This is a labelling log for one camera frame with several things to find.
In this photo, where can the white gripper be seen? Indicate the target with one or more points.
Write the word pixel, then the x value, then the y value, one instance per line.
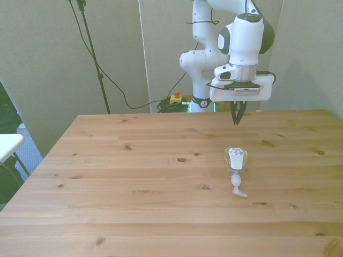
pixel 265 88

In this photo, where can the clear sanitizer pump bottle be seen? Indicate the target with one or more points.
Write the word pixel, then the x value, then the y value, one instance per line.
pixel 235 159

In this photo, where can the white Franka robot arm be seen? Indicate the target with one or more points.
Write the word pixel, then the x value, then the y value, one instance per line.
pixel 244 37

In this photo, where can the yellow emergency stop button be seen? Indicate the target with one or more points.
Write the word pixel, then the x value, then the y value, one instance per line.
pixel 175 99

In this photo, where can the grey partition panel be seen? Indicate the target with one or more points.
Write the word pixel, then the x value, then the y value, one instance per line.
pixel 166 40

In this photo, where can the black tripod stand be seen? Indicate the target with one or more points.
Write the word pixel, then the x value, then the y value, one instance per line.
pixel 92 51

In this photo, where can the dark chair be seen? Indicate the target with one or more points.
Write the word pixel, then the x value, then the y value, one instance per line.
pixel 8 117

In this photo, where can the white side table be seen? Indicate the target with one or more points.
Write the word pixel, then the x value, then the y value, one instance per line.
pixel 9 144

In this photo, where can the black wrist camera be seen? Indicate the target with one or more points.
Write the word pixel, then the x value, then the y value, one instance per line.
pixel 246 91

